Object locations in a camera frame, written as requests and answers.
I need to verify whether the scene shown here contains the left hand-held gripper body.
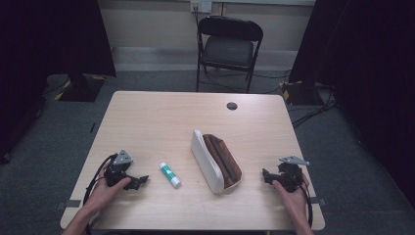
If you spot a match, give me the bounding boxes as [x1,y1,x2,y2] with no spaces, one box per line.
[104,149,135,188]

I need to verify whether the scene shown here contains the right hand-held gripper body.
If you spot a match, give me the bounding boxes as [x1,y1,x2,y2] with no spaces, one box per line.
[277,155,310,194]

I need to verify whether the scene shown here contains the green and white glue stick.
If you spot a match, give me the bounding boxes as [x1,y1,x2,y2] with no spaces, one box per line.
[159,161,182,189]

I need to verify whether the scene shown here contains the white pencil case brown lining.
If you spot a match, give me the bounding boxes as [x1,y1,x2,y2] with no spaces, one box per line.
[190,128,244,195]

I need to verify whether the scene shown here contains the person's right hand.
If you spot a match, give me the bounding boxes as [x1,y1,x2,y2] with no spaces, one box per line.
[271,172,310,217]

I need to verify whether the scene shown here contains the person's left hand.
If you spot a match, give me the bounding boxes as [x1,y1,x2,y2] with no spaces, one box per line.
[85,162,132,213]

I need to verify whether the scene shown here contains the black stand base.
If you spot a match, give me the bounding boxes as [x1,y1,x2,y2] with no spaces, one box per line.
[279,79,328,107]
[58,73,107,103]

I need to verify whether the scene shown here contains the dark curtain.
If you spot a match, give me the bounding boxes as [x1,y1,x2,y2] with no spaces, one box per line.
[288,0,415,210]

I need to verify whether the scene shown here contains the black folding chair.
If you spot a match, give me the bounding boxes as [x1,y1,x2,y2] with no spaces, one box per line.
[196,15,264,94]

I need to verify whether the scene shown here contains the grey table bracket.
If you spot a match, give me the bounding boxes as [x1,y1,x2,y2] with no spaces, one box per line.
[55,199,82,211]
[309,196,328,207]

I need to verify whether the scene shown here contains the black floor cables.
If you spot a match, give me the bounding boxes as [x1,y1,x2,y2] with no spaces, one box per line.
[291,85,339,129]

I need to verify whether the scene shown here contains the black floor cable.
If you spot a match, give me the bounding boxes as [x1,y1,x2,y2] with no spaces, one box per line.
[199,65,292,95]

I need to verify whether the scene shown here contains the white wall socket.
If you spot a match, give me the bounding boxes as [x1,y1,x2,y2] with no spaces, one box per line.
[190,0,213,15]

